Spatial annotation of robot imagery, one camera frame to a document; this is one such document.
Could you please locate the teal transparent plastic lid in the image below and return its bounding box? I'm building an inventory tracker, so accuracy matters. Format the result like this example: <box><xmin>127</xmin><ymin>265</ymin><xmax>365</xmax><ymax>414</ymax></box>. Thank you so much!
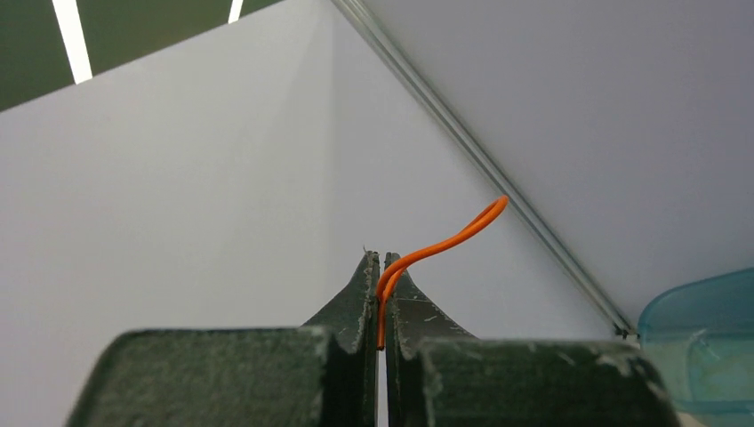
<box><xmin>638</xmin><ymin>269</ymin><xmax>753</xmax><ymax>426</ymax></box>

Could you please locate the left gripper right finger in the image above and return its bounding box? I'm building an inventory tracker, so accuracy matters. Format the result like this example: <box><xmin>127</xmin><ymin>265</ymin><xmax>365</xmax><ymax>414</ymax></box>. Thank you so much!
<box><xmin>385</xmin><ymin>272</ymin><xmax>679</xmax><ymax>426</ymax></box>

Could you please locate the aluminium corner post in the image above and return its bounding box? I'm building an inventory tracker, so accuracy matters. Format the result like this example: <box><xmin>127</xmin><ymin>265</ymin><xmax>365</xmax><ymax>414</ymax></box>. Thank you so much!
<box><xmin>333</xmin><ymin>0</ymin><xmax>640</xmax><ymax>342</ymax></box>

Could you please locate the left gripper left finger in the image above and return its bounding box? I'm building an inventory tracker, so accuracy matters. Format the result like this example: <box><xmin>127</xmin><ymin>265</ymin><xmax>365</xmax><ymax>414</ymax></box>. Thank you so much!
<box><xmin>68</xmin><ymin>251</ymin><xmax>381</xmax><ymax>426</ymax></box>

